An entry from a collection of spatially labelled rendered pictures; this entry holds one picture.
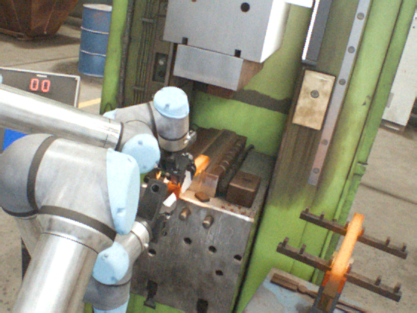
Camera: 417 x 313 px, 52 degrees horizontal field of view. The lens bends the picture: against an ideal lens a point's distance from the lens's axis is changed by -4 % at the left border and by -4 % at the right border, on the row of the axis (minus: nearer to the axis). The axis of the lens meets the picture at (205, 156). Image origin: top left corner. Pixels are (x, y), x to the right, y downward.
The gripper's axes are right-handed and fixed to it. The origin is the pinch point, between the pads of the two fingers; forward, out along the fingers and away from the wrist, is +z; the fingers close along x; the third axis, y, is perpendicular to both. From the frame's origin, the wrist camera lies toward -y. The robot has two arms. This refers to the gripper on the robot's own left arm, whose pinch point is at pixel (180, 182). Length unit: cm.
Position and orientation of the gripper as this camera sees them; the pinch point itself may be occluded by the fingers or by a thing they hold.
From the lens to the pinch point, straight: 126.5
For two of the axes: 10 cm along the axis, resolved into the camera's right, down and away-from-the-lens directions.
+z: -0.1, 6.2, 7.8
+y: -3.5, 7.3, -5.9
